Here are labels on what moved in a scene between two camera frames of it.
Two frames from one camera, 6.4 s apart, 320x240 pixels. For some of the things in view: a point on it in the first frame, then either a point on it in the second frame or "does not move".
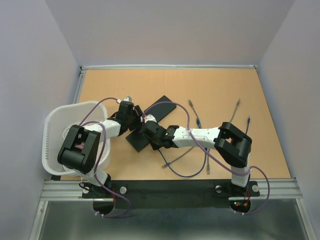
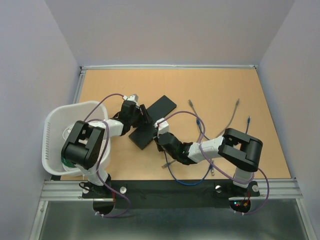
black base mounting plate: [170, 194] does not move
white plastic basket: [56, 125] does not move
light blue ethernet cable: [198, 121] -> [211, 165]
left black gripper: [140, 112] does not move
